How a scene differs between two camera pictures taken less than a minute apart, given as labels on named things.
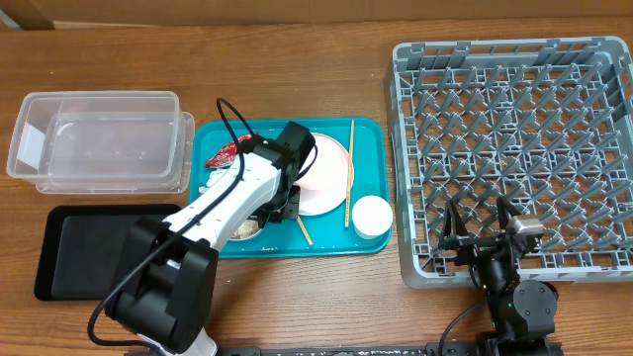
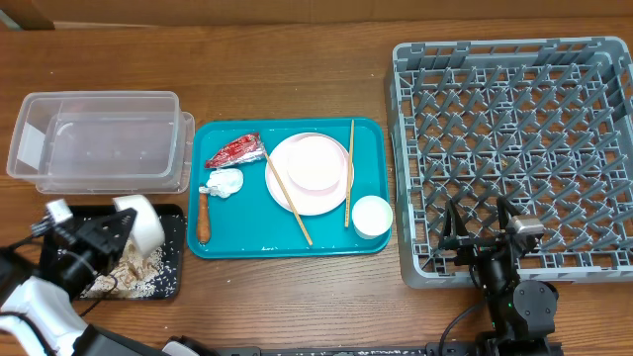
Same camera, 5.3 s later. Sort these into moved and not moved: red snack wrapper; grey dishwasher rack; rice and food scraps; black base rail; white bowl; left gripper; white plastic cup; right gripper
Moved: rice and food scraps; white bowl; left gripper
Not moved: right gripper; grey dishwasher rack; black base rail; white plastic cup; red snack wrapper
